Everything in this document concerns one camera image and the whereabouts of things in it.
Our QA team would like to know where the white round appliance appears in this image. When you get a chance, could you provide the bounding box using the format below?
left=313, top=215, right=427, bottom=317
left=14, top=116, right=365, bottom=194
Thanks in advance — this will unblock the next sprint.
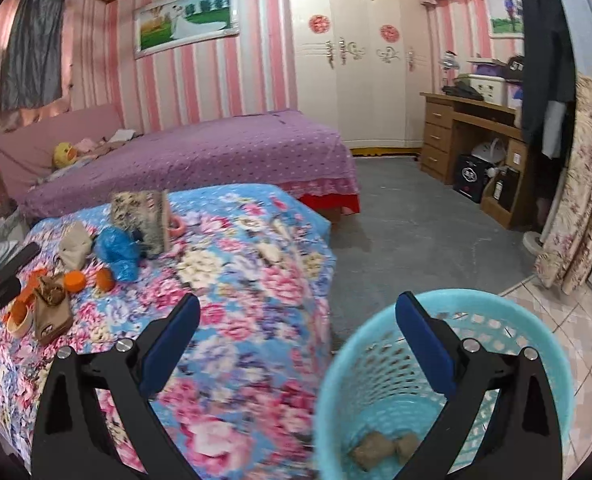
left=471, top=136, right=510, bottom=167

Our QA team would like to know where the dark cloth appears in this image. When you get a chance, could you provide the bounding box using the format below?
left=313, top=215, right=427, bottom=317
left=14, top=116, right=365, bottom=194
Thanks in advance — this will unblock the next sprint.
left=442, top=82, right=485, bottom=102

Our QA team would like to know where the white storage box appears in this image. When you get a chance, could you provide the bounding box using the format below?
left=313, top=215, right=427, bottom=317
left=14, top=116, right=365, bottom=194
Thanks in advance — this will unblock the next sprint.
left=467, top=73, right=508, bottom=107

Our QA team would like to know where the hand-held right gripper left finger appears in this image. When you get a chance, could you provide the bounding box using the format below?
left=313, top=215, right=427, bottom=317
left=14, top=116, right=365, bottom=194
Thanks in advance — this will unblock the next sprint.
left=30, top=292, right=201, bottom=480

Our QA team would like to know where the beige cloth toy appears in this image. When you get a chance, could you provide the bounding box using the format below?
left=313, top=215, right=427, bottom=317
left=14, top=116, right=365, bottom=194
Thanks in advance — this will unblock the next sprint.
left=58, top=221, right=94, bottom=271

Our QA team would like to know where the yellow duck plush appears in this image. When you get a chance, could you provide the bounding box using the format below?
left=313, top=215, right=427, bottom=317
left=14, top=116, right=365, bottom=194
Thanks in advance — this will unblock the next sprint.
left=52, top=142, right=82, bottom=169

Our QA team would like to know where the brown paper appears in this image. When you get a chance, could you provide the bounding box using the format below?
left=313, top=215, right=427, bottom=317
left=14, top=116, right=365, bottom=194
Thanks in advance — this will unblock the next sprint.
left=40, top=277, right=67, bottom=307

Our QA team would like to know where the light blue hanging shirt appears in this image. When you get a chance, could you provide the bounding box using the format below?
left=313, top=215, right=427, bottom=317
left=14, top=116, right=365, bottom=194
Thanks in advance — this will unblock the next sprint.
left=541, top=100, right=568, bottom=159

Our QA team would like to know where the brown crumpled paper lump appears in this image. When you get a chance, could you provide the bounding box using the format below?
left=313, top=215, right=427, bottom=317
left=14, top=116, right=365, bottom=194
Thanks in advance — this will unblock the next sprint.
left=395, top=432, right=423, bottom=462
left=350, top=431, right=397, bottom=472

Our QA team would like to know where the floral patterned box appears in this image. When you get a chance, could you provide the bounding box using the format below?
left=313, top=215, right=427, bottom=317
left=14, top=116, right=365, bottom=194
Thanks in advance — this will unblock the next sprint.
left=110, top=189, right=172, bottom=256

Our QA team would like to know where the grey hanging cloth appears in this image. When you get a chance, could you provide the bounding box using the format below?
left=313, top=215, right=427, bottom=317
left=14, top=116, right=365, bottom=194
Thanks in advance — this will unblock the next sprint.
left=0, top=0, right=67, bottom=112

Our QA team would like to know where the pink plush toy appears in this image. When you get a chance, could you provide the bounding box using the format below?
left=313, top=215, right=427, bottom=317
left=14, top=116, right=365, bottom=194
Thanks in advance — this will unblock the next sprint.
left=73, top=137, right=102, bottom=157

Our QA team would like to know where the blue plastic bag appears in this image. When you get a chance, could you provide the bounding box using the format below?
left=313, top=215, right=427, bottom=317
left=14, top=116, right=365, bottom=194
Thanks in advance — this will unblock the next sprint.
left=96, top=226, right=142, bottom=282

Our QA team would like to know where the black printed box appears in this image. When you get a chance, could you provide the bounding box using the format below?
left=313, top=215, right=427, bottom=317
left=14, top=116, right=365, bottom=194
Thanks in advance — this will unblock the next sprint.
left=452, top=153, right=495, bottom=204

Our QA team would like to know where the wooden desk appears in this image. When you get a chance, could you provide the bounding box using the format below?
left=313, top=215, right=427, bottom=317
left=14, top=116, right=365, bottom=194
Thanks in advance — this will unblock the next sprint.
left=419, top=91, right=533, bottom=232

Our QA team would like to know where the purple dotted bed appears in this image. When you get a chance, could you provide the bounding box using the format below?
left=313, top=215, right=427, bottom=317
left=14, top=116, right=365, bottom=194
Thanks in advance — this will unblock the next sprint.
left=18, top=108, right=361, bottom=222

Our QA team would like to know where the orange carrot toy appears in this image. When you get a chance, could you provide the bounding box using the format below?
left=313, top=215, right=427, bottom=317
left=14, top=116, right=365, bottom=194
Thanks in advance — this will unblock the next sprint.
left=22, top=269, right=49, bottom=303

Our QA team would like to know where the framed wedding wall picture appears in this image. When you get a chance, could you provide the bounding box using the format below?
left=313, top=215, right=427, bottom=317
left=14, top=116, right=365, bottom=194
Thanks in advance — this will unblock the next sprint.
left=132, top=0, right=240, bottom=59

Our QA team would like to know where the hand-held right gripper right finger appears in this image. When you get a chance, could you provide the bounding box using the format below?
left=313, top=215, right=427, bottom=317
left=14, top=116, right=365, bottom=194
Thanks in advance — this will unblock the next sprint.
left=391, top=291, right=563, bottom=480

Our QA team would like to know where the brown cardboard box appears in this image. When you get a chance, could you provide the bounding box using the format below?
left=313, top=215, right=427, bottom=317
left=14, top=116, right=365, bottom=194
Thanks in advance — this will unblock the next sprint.
left=506, top=139, right=528, bottom=167

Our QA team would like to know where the purple box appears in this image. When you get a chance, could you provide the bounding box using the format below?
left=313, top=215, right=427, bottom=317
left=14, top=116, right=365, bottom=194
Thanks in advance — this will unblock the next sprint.
left=475, top=57, right=513, bottom=81

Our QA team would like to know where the small framed wall picture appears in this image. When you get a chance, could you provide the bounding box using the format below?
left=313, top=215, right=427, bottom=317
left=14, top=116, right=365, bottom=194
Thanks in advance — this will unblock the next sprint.
left=486, top=0, right=526, bottom=39

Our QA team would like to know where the white fan base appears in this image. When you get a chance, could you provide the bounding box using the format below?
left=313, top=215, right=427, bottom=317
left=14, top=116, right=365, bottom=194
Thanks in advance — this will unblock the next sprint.
left=522, top=230, right=545, bottom=262

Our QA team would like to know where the silver desk lamp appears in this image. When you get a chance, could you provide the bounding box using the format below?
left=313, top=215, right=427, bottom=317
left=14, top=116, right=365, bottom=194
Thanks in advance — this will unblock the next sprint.
left=440, top=50, right=463, bottom=92

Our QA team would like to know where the white wardrobe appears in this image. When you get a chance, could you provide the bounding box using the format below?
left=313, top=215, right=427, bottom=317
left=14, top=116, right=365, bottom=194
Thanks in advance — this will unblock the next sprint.
left=285, top=0, right=433, bottom=152

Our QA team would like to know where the beige paper cup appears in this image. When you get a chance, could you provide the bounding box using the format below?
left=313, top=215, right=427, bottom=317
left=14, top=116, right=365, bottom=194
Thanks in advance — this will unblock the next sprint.
left=4, top=302, right=34, bottom=339

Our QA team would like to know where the dark hanging jacket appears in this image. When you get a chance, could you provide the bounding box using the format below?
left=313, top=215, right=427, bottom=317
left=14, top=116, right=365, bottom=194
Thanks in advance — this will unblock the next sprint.
left=520, top=0, right=578, bottom=147

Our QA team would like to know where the black bottle box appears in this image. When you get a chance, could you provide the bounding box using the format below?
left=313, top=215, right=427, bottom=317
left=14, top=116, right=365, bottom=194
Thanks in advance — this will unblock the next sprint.
left=492, top=166, right=522, bottom=207

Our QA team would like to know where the light blue plastic basket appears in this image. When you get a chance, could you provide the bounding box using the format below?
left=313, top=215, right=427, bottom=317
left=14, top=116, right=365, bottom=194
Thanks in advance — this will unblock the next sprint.
left=312, top=288, right=576, bottom=480

